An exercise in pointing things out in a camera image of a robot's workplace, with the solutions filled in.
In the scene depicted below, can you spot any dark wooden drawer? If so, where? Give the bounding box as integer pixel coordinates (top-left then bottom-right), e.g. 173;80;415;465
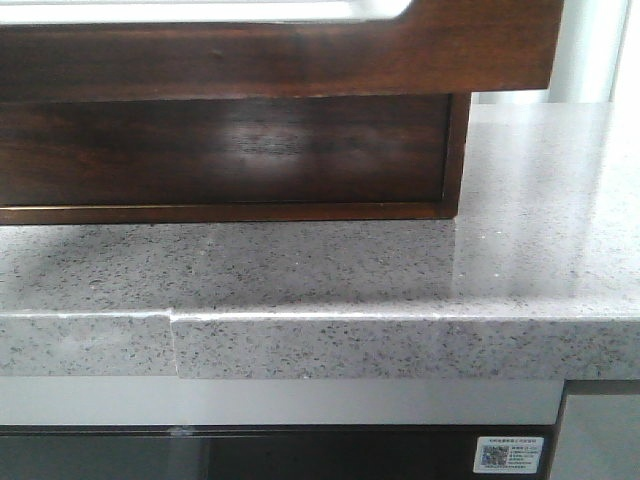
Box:
1;1;563;102

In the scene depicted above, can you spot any dark wooden drawer cabinet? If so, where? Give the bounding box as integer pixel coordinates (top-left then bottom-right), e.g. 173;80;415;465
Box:
1;93;471;225

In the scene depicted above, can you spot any white QR code sticker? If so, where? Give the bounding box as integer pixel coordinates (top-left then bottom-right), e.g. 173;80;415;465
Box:
473;436;545;475

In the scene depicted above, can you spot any grey cabinet door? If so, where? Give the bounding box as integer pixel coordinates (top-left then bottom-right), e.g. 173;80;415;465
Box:
550;380;639;479

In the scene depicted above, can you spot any black glass appliance front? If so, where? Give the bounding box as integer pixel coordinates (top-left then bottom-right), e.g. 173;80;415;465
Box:
1;425;553;479

